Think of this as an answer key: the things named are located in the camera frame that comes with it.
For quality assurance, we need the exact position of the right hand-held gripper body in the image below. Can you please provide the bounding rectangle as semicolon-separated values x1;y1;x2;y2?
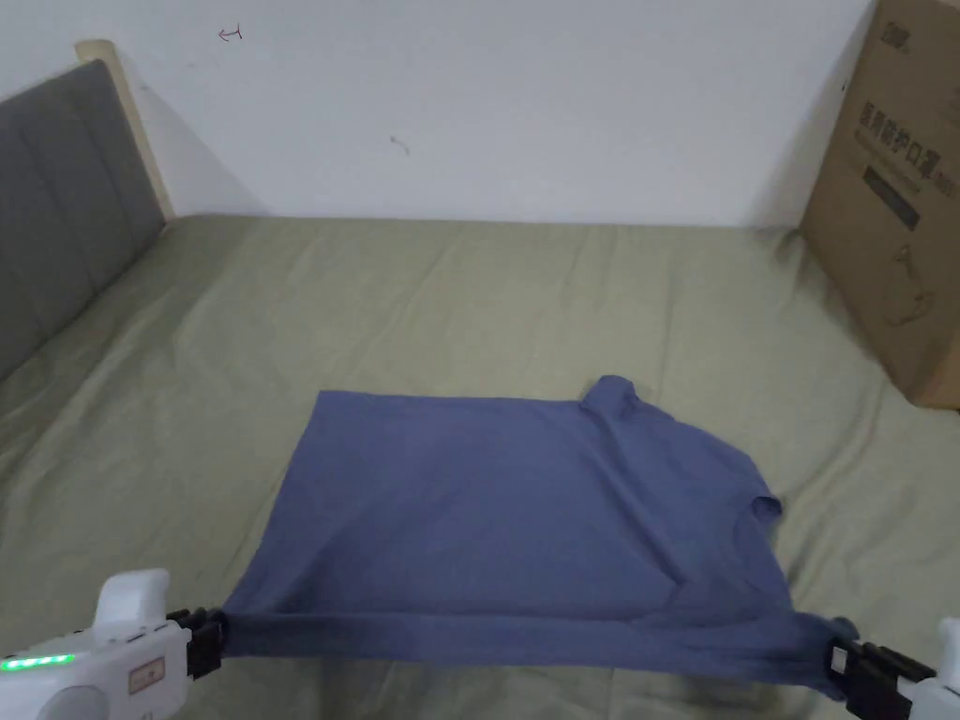
896;618;960;720

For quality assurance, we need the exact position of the beige wooden bed post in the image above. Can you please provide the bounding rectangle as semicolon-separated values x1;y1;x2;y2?
74;38;178;223

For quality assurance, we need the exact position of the brown cardboard carton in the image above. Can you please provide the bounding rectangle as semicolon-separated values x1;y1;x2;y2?
798;0;960;411

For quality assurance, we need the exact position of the bed with pale green sheet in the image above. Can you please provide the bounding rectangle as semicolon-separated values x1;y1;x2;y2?
0;213;960;720

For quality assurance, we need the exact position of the grey padded headboard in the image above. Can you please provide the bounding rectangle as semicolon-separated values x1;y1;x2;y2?
0;59;169;385

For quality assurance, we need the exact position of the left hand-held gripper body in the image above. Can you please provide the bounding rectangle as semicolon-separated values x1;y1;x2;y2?
0;568;190;720

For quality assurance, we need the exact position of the dark blue shirt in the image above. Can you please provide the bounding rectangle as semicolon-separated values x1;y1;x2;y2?
217;374;861;703

